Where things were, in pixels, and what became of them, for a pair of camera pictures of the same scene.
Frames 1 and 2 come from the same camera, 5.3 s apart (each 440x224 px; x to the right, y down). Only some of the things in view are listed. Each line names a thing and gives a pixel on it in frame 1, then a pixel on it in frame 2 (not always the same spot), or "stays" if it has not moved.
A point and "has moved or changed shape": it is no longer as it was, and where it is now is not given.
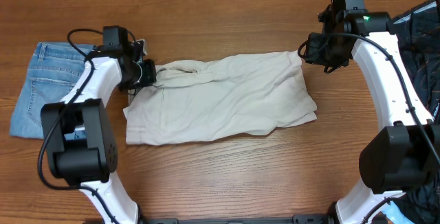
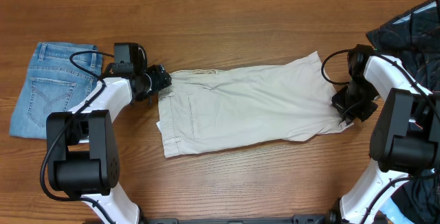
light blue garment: [394, 214] stays
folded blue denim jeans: [53, 71] stays
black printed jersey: [419, 29] stays
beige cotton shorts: [221, 97] has moved or changed shape
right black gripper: [313, 58] → [339, 102]
